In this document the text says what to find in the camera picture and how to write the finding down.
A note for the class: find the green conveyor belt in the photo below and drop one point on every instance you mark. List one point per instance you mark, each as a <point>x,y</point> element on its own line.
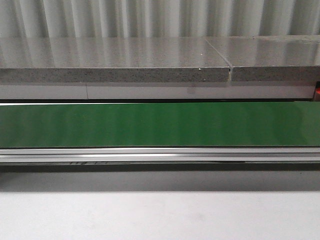
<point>190,124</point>

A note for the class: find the grey stone countertop slab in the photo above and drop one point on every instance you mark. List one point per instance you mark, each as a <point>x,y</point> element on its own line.
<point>160,59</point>

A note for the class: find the white pleated curtain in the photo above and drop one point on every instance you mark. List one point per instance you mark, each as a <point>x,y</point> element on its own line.
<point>158,18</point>

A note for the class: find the aluminium conveyor frame rail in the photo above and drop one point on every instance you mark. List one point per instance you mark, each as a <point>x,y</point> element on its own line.
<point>158,155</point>

